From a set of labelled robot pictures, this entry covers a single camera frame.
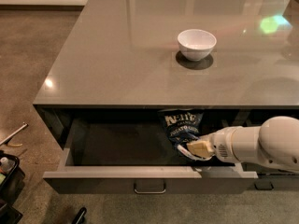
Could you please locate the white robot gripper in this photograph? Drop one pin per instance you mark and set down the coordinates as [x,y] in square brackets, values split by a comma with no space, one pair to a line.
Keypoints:
[220,145]

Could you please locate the blue potato chip bag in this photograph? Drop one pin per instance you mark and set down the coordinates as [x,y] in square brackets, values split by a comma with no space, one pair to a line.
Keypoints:
[182,127]

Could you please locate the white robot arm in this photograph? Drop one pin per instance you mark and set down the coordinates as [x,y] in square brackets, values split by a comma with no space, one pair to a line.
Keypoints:
[274,144]

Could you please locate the open grey top drawer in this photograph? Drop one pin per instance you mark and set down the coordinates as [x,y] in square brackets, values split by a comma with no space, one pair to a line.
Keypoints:
[109,157]

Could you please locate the white ceramic bowl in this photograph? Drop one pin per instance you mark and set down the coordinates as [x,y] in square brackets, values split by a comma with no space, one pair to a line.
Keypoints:
[196,44]

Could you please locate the black object on floor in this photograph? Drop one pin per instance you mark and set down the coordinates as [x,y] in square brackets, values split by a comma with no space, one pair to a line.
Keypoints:
[80,216]

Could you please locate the metal rod on floor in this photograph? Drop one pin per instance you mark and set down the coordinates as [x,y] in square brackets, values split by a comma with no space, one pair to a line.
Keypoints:
[8,138]

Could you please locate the black cart with bottle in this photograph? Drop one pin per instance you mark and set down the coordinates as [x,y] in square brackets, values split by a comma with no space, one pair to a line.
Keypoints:
[10,185]

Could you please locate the metal drawer handle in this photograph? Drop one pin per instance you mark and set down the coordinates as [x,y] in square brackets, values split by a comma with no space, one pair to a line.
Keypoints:
[149,187]

